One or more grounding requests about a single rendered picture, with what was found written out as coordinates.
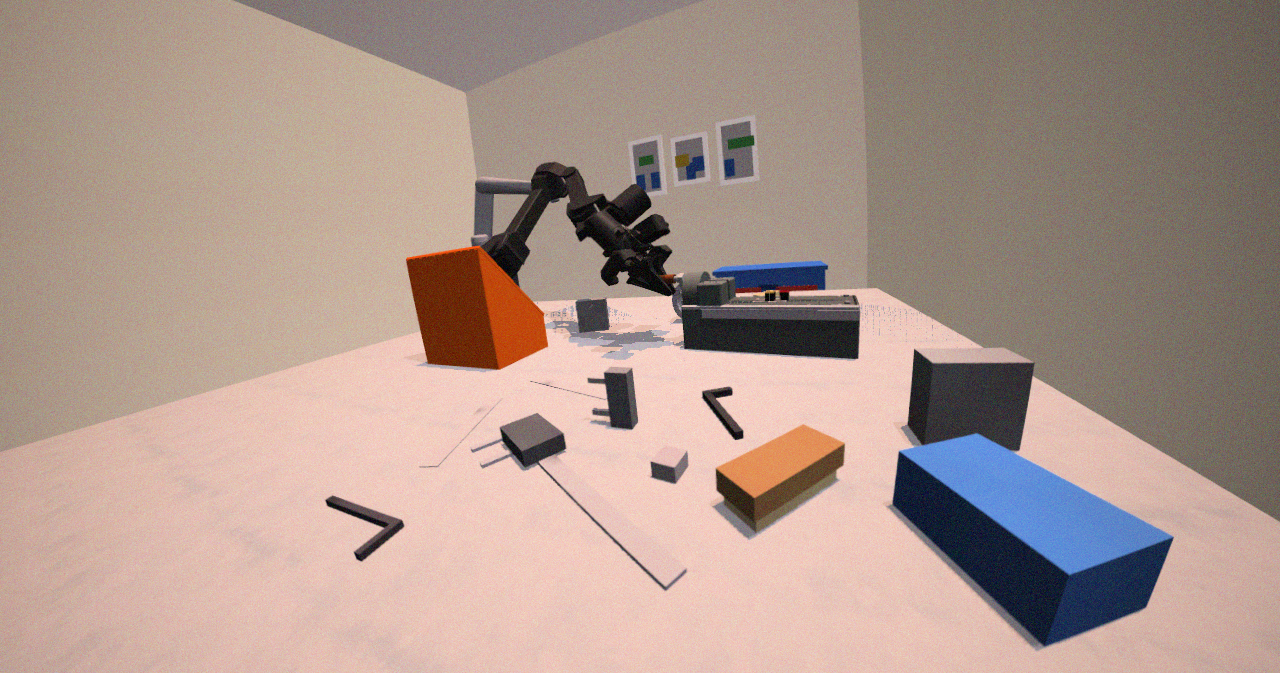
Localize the blue rectangular block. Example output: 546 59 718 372
892 434 1174 646

